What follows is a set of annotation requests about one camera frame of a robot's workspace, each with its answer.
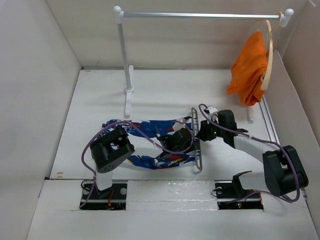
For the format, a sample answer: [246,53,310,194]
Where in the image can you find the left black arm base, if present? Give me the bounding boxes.
[79,181,128,211]

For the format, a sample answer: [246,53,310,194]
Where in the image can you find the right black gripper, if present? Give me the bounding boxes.
[195,116,226,141]

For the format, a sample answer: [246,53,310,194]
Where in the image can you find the grey metal hanger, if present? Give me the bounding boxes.
[191,107,203,172]

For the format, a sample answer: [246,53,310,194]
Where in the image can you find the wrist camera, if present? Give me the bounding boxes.
[172,118,186,132]
[204,106,218,118]

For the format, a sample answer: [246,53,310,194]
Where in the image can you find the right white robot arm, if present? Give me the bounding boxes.
[197,103,309,203]

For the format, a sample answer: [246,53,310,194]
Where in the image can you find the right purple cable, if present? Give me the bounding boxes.
[198,103,301,204]

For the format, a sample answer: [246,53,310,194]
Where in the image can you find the purple cable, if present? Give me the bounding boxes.
[198,103,301,204]
[79,120,195,208]

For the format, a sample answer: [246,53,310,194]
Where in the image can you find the orange garment on hanger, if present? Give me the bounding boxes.
[227,31,268,107]

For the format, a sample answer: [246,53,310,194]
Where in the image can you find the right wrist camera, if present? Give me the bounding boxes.
[204,106,218,118]

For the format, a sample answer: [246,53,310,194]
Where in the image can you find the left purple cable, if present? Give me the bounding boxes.
[79,120,195,208]

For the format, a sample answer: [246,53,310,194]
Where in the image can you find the white clothes rack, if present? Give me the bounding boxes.
[113,6,295,118]

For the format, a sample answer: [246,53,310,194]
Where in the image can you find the blue white red patterned trousers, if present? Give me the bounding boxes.
[99,116,196,170]

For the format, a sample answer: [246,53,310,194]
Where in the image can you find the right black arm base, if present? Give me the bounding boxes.
[211,180,264,210]

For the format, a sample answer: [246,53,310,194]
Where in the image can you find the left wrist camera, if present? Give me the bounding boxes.
[172,118,186,132]

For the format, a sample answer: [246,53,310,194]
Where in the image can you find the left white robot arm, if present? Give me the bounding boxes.
[89,127,200,199]

